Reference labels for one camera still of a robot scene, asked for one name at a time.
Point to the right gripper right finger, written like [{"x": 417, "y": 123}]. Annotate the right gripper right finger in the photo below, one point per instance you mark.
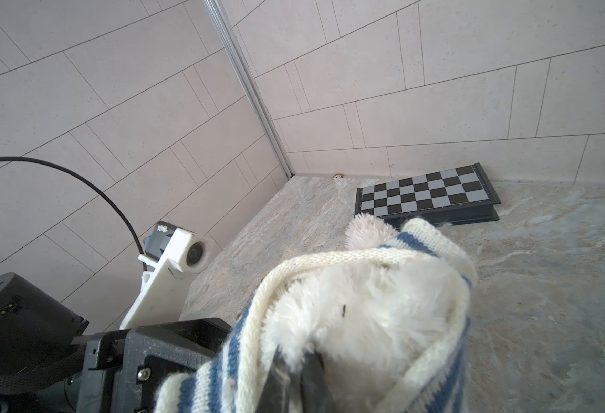
[{"x": 315, "y": 394}]

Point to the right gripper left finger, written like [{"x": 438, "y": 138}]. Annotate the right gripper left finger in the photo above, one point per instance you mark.
[{"x": 281, "y": 382}]

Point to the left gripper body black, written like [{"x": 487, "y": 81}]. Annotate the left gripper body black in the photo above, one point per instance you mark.
[{"x": 123, "y": 369}]

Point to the blue white striped sweater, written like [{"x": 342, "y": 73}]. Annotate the blue white striped sweater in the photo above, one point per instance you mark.
[{"x": 234, "y": 379}]

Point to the white teddy bear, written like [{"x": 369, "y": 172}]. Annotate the white teddy bear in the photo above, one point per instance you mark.
[{"x": 388, "y": 316}]

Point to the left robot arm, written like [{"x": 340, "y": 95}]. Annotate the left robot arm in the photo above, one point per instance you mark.
[{"x": 48, "y": 363}]

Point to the black white chessboard box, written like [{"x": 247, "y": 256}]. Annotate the black white chessboard box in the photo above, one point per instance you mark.
[{"x": 458, "y": 196}]

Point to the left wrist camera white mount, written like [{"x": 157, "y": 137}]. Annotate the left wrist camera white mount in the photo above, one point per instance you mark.
[{"x": 174, "y": 258}]

